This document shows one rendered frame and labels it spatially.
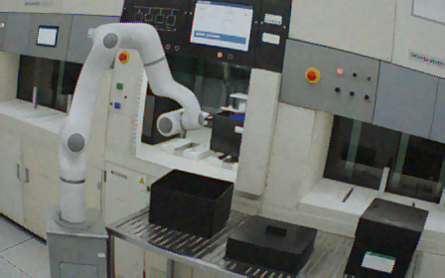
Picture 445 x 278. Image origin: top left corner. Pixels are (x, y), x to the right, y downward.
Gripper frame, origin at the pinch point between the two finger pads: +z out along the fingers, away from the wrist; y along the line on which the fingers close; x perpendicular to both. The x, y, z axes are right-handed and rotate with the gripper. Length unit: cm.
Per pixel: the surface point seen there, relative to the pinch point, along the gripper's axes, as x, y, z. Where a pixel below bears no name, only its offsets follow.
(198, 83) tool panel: -5, -52, 98
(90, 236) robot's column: -44, -14, -60
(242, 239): -33, 39, -38
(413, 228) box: -18, 103, -28
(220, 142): -19.8, -5.4, 33.9
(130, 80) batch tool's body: 5, -49, 15
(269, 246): -33, 50, -38
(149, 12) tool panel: 41, -44, 14
